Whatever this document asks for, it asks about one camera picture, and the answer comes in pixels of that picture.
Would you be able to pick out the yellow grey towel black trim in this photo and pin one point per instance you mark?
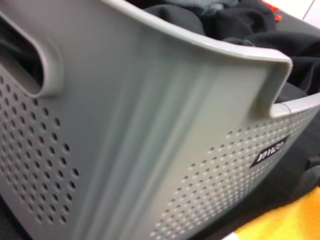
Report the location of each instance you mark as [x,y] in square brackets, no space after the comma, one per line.
[287,220]

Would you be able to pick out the grey perforated plastic storage box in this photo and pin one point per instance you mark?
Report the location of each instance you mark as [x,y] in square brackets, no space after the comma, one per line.
[150,125]

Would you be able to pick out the black clothes pile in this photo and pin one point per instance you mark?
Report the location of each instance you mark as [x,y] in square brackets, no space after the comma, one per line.
[237,25]

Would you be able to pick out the orange red item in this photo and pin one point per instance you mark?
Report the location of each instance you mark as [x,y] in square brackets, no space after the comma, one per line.
[278,18]

